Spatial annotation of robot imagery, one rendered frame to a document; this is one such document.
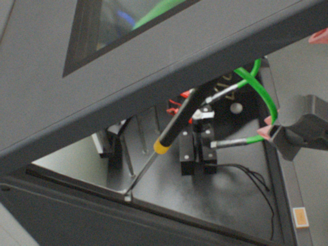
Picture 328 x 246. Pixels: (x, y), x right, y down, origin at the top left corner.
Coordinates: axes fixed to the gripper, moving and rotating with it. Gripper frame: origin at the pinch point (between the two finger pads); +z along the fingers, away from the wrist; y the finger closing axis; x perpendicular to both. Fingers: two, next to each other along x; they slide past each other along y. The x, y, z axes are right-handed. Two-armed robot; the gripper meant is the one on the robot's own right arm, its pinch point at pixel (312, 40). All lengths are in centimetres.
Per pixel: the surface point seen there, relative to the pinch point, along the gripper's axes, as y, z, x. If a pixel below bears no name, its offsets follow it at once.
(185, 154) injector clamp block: 1.1, 36.9, 23.3
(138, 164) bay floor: 1, 59, 21
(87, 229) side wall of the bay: 28, 23, 59
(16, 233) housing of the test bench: 36, 33, 62
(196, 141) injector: 1.6, 33.0, 20.5
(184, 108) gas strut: 37, -8, 52
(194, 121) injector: 8.5, 27.0, 20.9
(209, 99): 5.5, 27.0, 11.3
